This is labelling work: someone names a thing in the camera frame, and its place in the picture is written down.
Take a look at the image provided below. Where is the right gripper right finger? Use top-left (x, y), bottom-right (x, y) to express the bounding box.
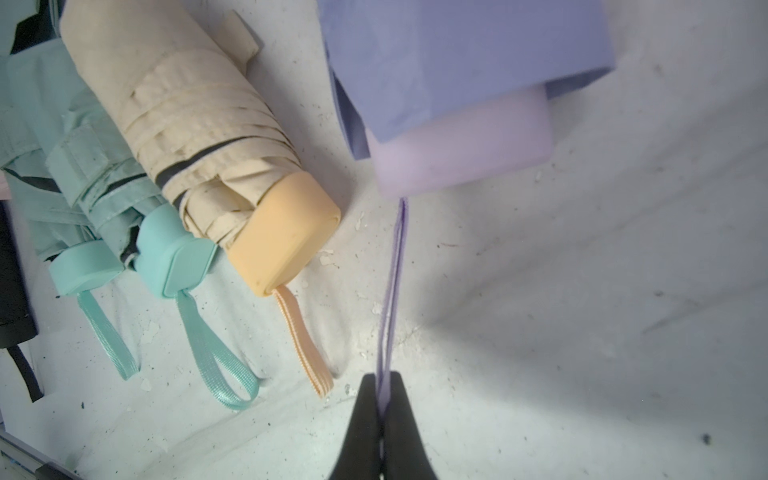
top-left (380, 371), bottom-right (438, 480)

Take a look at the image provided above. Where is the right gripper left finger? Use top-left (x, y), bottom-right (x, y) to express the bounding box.
top-left (329, 373), bottom-right (381, 480)

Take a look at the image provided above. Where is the teal umbrella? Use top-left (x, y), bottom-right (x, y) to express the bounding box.
top-left (7, 39), bottom-right (259, 410)
top-left (1, 48), bottom-right (139, 379)

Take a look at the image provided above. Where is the purple umbrella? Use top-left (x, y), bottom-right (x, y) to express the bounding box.
top-left (365, 85), bottom-right (554, 415)
top-left (317, 1), bottom-right (616, 160)

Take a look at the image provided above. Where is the black umbrella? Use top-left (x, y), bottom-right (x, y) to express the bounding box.
top-left (1, 205), bottom-right (44, 402)

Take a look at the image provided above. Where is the yellow umbrella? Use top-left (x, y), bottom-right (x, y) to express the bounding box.
top-left (60, 1), bottom-right (341, 396)

